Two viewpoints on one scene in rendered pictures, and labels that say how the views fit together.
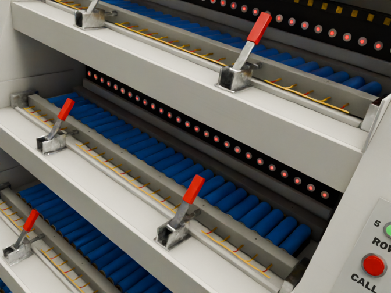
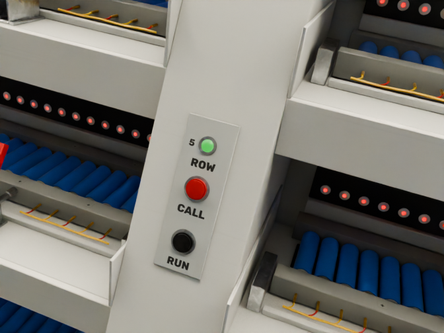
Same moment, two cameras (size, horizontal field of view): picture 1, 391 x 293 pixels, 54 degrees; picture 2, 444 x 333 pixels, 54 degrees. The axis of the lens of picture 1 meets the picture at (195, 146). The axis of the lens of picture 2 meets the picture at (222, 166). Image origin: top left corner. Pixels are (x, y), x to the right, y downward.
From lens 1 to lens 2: 0.09 m
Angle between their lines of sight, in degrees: 19
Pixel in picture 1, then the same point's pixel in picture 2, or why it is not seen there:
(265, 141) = (63, 78)
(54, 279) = not seen: outside the picture
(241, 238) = (71, 209)
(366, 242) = (185, 166)
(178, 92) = not seen: outside the picture
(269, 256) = (106, 220)
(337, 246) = (158, 180)
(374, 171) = (180, 85)
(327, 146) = (129, 68)
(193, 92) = not seen: outside the picture
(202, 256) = (22, 240)
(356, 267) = (180, 196)
